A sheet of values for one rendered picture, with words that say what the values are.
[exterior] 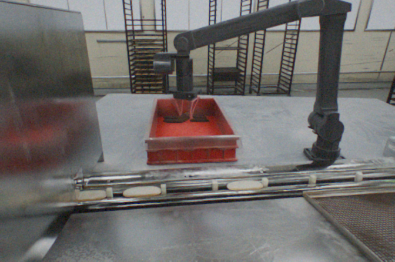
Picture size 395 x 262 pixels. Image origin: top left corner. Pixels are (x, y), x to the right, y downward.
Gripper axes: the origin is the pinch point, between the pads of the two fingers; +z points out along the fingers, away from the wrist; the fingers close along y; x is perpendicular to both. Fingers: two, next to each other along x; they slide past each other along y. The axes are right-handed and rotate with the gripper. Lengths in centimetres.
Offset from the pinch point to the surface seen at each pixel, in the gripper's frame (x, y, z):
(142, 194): -30.2, 1.8, 11.5
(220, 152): -1.6, 13.7, 11.4
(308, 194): -17.4, 40.3, 8.5
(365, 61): 576, 170, 50
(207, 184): -18.7, 15.3, 12.4
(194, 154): -5.9, 5.8, 11.9
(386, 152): 27, 67, 14
